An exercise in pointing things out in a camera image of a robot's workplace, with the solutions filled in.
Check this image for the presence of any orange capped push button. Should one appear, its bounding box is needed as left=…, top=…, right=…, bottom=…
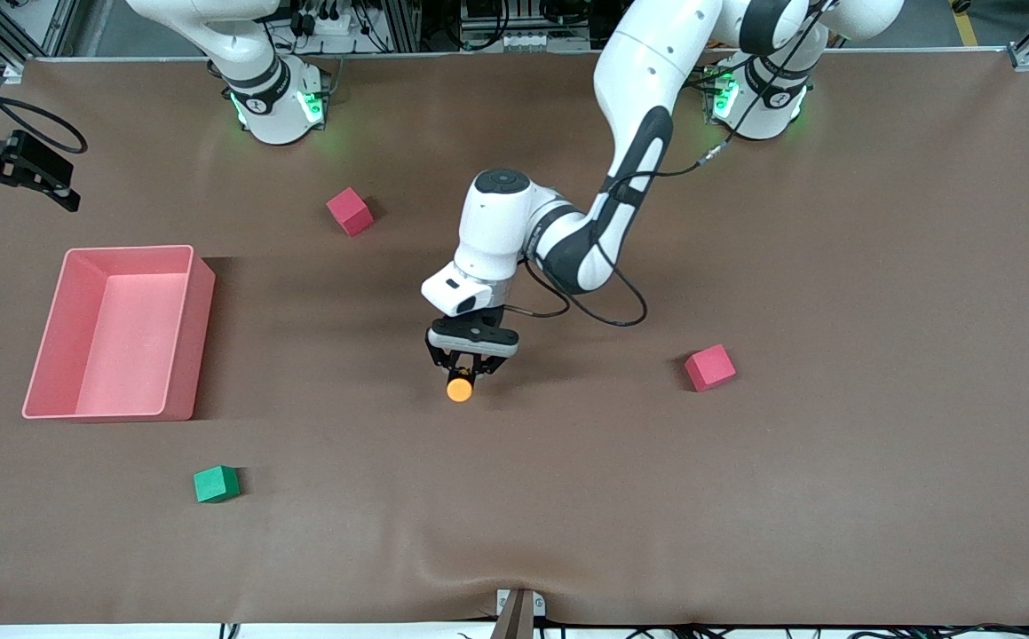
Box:
left=446, top=355, right=478, bottom=404

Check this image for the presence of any green foam cube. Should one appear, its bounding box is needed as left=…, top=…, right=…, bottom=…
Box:
left=193, top=464, right=241, bottom=504

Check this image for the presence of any white power strip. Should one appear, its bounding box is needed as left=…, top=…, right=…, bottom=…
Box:
left=297, top=7, right=377, bottom=38

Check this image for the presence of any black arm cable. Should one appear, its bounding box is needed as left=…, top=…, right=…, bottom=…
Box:
left=503, top=0, right=835, bottom=327
left=0, top=53, right=89, bottom=154

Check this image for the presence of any red foam cube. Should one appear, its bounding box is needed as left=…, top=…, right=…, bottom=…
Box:
left=684, top=343, right=738, bottom=393
left=326, top=186, right=376, bottom=238

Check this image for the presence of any grey metal clamp bracket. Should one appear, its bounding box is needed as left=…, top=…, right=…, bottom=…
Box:
left=489, top=588, right=547, bottom=639

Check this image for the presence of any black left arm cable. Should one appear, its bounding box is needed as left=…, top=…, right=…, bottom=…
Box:
left=503, top=0, right=835, bottom=327

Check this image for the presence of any white terminal block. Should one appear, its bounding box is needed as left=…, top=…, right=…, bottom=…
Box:
left=459, top=31, right=591, bottom=52

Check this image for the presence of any pink plastic bin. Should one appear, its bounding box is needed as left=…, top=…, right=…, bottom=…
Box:
left=21, top=245, right=217, bottom=422

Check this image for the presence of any brown table cover mat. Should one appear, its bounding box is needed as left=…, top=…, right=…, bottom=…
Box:
left=0, top=49, right=1029, bottom=627

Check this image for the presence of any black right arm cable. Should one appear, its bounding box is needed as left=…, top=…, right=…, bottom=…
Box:
left=0, top=53, right=89, bottom=154

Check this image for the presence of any aluminium frame post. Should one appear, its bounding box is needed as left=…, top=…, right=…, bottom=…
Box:
left=376, top=0, right=422, bottom=52

